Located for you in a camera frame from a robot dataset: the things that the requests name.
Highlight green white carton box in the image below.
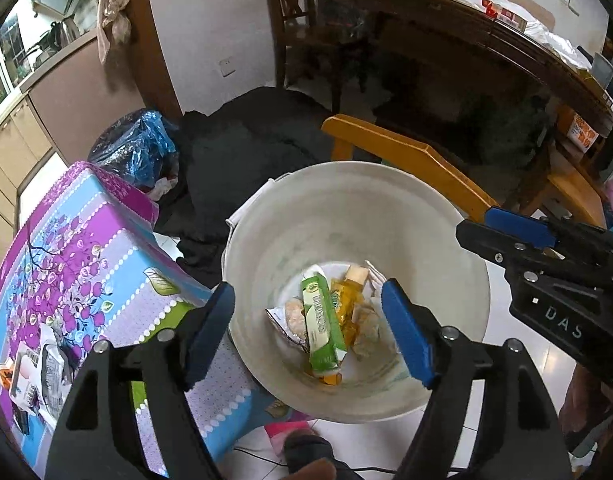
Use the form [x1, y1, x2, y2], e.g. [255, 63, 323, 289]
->
[301, 266, 348, 382]

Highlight white blue plastic mailer bag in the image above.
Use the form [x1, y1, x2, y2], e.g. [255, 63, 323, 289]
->
[38, 324, 73, 429]

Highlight beige kitchen cabinets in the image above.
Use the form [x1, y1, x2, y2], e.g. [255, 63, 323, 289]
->
[0, 32, 144, 263]

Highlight kitchen window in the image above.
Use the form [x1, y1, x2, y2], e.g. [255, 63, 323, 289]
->
[0, 14, 32, 107]

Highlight orange wooden chair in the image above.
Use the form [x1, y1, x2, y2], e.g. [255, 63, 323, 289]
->
[322, 114, 606, 228]

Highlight white pink medicine box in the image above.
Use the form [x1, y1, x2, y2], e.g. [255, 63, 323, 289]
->
[9, 342, 41, 414]

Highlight orange white paper package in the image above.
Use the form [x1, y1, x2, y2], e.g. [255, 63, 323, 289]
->
[0, 366, 14, 391]

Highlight dark wooden dining table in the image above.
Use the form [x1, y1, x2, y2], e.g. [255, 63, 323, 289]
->
[317, 0, 613, 202]

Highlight floral purple blue tablecloth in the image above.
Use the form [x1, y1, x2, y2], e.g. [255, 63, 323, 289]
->
[0, 162, 305, 478]

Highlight yellow oil bottle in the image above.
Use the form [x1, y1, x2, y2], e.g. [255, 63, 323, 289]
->
[320, 266, 369, 386]

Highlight white plastic bucket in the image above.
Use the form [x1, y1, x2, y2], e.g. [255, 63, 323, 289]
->
[223, 162, 490, 422]

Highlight silver foil snack wrapper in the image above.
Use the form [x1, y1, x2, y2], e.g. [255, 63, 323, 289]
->
[265, 298, 309, 354]

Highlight blue black garbage bag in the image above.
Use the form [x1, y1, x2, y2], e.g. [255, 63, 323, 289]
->
[87, 108, 180, 192]

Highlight black cloth pile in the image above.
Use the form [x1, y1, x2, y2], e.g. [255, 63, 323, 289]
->
[154, 87, 334, 287]

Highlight dark wooden chair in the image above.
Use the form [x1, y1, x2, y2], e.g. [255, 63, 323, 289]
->
[266, 0, 366, 114]

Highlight steel kettle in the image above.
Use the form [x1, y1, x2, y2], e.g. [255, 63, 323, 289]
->
[49, 16, 81, 51]

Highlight hanging pink cloth bags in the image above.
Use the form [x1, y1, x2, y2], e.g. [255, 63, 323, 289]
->
[96, 0, 132, 65]

